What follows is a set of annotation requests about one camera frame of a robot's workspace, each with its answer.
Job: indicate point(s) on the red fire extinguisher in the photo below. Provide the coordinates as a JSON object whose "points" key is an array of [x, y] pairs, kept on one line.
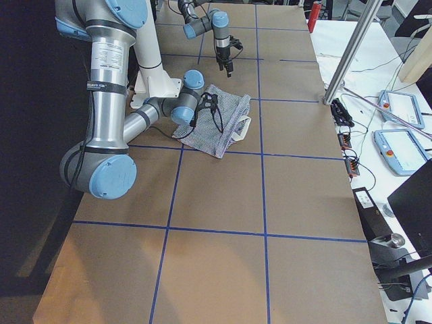
{"points": [[314, 15]]}

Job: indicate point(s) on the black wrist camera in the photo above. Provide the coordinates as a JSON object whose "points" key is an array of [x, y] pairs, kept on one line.
{"points": [[235, 42], [209, 101]]}

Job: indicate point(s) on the black clamp tool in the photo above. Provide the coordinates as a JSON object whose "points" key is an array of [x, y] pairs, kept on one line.
{"points": [[340, 114]]}

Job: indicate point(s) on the upper blue teach pendant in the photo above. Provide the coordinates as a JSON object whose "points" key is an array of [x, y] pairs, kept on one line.
{"points": [[403, 105]]}

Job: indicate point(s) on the lower blue teach pendant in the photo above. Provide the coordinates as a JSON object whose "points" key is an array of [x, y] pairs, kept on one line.
{"points": [[401, 150]]}

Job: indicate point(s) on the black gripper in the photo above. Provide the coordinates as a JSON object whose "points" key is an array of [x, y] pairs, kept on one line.
{"points": [[222, 54]]}

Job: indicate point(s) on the blue teach pendant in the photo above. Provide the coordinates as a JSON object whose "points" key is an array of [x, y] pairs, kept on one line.
{"points": [[401, 150], [403, 105]]}

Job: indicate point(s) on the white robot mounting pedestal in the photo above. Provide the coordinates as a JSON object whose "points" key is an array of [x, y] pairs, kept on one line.
{"points": [[152, 80]]}

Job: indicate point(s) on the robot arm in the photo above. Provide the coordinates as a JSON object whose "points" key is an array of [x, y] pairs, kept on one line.
{"points": [[217, 21], [128, 91]]}

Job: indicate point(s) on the orange black terminal block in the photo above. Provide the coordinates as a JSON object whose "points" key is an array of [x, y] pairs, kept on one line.
{"points": [[351, 158]]}

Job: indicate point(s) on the black monitor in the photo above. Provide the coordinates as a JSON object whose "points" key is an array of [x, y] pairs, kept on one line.
{"points": [[411, 204]]}

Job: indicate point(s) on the metal rod with green tip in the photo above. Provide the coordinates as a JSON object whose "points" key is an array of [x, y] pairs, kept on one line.
{"points": [[389, 114]]}

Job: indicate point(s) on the blue white striped polo shirt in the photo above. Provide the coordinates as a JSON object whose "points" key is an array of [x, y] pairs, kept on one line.
{"points": [[213, 131]]}

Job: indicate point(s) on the aluminium frame post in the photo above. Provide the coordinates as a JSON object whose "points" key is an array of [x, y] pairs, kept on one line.
{"points": [[354, 43]]}

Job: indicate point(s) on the black box with label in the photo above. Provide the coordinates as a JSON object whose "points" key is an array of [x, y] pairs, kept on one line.
{"points": [[373, 223]]}

